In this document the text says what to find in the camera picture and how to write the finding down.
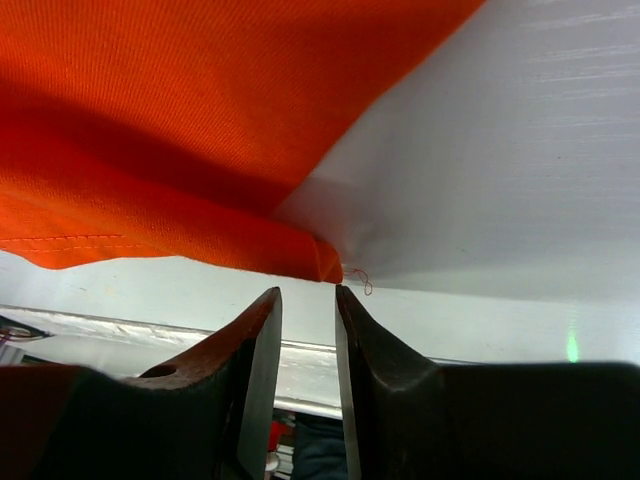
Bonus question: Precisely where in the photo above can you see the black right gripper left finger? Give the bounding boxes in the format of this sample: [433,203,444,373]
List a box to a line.
[1,288,282,479]

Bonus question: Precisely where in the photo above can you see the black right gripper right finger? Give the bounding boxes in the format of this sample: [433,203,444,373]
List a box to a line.
[335,285,639,479]

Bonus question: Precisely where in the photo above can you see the orange t shirt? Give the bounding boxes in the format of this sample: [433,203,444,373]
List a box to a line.
[1,1,479,284]

